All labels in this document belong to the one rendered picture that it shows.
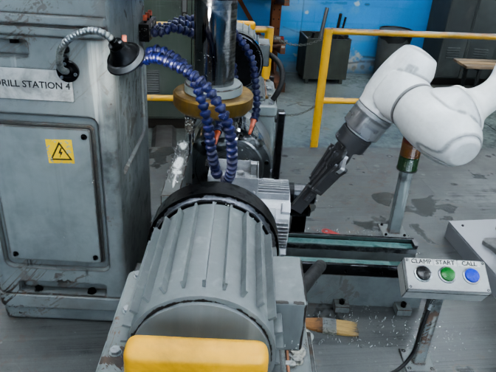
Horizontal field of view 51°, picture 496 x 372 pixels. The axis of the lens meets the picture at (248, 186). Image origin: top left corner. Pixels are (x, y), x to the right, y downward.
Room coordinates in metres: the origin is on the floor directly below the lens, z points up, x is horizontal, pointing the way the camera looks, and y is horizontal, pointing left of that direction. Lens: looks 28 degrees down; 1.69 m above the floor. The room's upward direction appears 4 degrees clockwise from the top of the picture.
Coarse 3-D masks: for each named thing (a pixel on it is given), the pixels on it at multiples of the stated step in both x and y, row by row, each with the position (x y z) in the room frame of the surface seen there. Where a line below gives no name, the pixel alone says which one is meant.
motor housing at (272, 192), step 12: (264, 180) 1.15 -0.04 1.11; (276, 180) 1.16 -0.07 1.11; (288, 180) 1.17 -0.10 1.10; (264, 192) 1.10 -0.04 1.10; (276, 192) 1.10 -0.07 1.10; (288, 192) 1.10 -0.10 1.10; (276, 204) 1.08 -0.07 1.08; (276, 216) 1.06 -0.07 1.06; (288, 216) 1.06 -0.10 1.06; (288, 228) 1.05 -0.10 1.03
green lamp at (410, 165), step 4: (400, 156) 1.44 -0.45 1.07; (400, 160) 1.43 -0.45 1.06; (404, 160) 1.42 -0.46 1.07; (408, 160) 1.41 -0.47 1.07; (412, 160) 1.41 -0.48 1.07; (416, 160) 1.42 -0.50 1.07; (400, 164) 1.43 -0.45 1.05; (404, 164) 1.42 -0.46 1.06; (408, 164) 1.41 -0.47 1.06; (412, 164) 1.41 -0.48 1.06; (416, 164) 1.42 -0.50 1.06; (400, 168) 1.42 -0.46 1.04; (404, 168) 1.41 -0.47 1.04; (408, 168) 1.41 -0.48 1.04; (412, 168) 1.41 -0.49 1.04; (416, 168) 1.43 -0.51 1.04
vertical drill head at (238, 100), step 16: (208, 0) 1.08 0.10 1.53; (208, 16) 1.08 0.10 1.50; (224, 16) 1.09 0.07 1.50; (208, 32) 1.08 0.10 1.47; (224, 32) 1.09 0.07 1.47; (208, 48) 1.08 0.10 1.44; (224, 48) 1.09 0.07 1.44; (208, 64) 1.08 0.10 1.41; (224, 64) 1.09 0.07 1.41; (208, 80) 1.08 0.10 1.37; (224, 80) 1.09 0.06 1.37; (176, 96) 1.08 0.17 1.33; (192, 96) 1.08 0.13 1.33; (224, 96) 1.07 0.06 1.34; (240, 96) 1.10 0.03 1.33; (192, 112) 1.04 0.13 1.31; (240, 112) 1.06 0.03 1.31; (192, 128) 1.08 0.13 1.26
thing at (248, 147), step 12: (240, 120) 1.41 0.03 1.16; (240, 132) 1.34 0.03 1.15; (252, 132) 1.36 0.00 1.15; (264, 132) 1.44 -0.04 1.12; (204, 144) 1.34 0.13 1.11; (240, 144) 1.34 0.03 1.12; (252, 144) 1.34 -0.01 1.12; (264, 144) 1.35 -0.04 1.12; (204, 156) 1.33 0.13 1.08; (240, 156) 1.34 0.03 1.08; (252, 156) 1.34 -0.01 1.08; (264, 156) 1.34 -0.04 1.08; (204, 168) 1.33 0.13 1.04; (264, 168) 1.34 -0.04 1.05; (192, 180) 1.34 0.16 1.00; (204, 180) 1.33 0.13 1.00
